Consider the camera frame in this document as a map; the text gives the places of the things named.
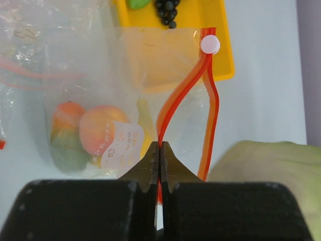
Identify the clear orange-zipper zip bag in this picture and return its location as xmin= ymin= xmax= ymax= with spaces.
xmin=43 ymin=27 xmax=220 ymax=180

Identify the dark toy grape bunch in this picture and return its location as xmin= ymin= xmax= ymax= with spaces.
xmin=154 ymin=0 xmax=181 ymax=29

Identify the yellow plastic bin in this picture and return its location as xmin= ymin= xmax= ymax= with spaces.
xmin=113 ymin=1 xmax=235 ymax=93

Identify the clear blue-zipper zip bag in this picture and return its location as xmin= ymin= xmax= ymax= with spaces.
xmin=1 ymin=1 xmax=107 ymax=90

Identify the yellow toy banana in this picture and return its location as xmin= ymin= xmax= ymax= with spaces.
xmin=136 ymin=99 xmax=157 ymax=159

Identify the peach toy fruit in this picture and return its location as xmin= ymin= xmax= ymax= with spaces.
xmin=79 ymin=105 xmax=129 ymax=156

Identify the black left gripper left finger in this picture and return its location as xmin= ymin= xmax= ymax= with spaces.
xmin=1 ymin=142 xmax=159 ymax=240

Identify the orange green toy mango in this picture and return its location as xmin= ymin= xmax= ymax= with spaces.
xmin=50 ymin=101 xmax=90 ymax=173

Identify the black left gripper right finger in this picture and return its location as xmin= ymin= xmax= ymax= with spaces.
xmin=159 ymin=142 xmax=312 ymax=240

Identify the green toy vegetable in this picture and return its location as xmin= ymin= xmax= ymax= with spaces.
xmin=127 ymin=0 xmax=151 ymax=10

